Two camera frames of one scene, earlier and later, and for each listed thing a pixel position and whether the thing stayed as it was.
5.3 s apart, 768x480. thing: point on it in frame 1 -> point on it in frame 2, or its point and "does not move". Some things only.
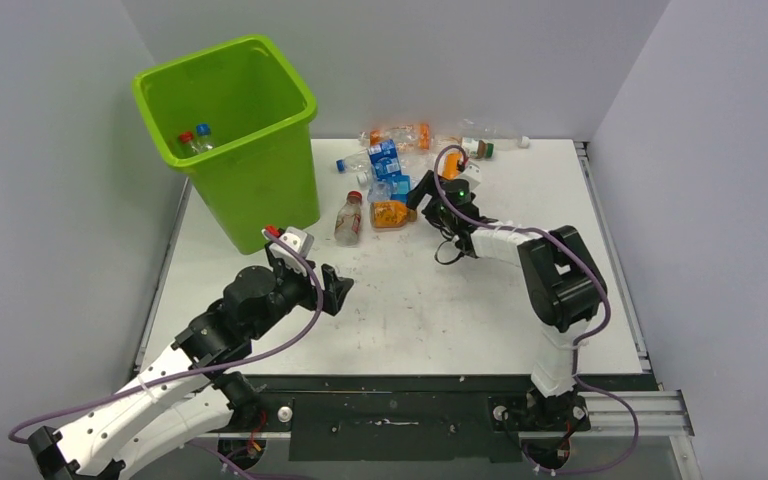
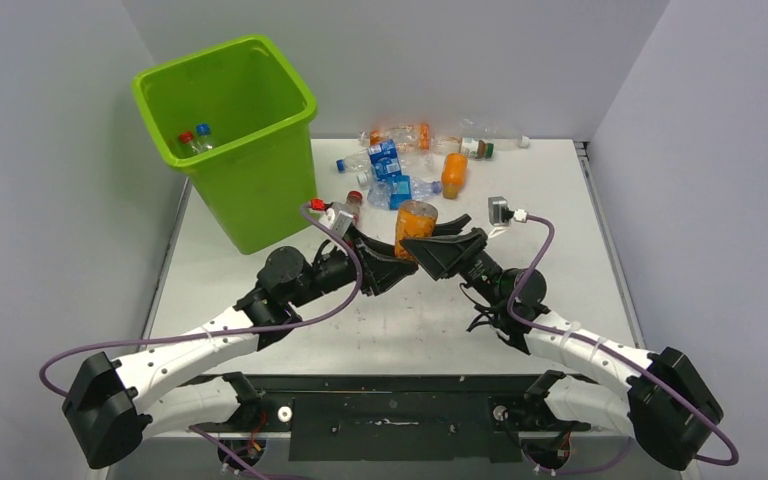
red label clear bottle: [187, 137] does not move
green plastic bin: [236, 117] does not move
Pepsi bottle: [202, 143] does not move
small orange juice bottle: [450, 170] does not move
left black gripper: [334, 289] -> [381, 266]
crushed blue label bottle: [391, 187] does not move
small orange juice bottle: [391, 215] -> [415, 219]
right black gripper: [426, 186] -> [443, 254]
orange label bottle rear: [408, 136] does not move
